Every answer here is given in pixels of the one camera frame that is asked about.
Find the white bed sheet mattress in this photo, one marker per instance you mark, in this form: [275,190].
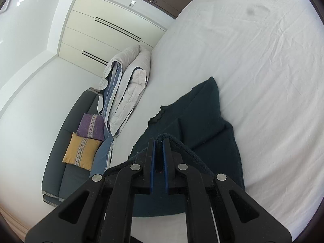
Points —
[266,57]

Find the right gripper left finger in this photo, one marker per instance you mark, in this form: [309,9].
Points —
[131,180]

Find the folded grey blue duvet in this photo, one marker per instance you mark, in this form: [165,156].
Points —
[123,82]

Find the blue pillow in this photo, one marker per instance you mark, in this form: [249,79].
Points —
[102,157]

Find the cream wardrobe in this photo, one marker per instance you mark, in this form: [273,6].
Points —
[97,30]

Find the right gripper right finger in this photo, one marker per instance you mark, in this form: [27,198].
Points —
[181,178]

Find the dark green knit sweater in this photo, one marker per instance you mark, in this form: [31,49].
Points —
[197,131]

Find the yellow patterned cushion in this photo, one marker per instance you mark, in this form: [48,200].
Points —
[81,152]

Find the purple patterned cushion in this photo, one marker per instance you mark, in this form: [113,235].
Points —
[91,126]

